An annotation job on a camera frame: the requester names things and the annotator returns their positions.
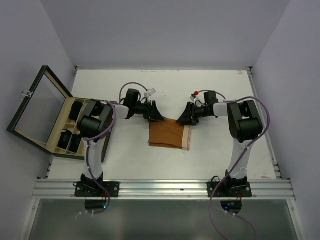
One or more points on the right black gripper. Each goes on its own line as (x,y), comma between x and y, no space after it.
(189,117)

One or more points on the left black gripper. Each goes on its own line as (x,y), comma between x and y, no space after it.
(152,112)

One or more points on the orange underwear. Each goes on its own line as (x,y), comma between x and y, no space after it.
(169,134)

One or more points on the black underwear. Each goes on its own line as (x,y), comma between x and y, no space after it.
(75,111)
(64,139)
(75,142)

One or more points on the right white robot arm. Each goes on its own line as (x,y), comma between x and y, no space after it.
(245,127)

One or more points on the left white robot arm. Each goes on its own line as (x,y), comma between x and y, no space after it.
(93,171)

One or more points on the rolled black underwear in box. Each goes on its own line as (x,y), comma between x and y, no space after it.
(64,139)

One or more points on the wooden compartment organizer box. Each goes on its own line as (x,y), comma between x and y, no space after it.
(72,124)

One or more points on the glass box lid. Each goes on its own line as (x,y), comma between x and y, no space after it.
(36,116)

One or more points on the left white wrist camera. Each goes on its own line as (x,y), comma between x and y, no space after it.
(149,92)

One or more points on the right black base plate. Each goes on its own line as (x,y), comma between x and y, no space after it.
(230,188)

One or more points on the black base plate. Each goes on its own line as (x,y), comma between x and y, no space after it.
(230,188)
(92,190)

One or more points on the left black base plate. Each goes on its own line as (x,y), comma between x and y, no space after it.
(92,190)

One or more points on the white wall latch clip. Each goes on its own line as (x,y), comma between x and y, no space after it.
(27,93)

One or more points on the aluminium mounting rail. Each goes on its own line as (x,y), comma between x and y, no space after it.
(164,190)

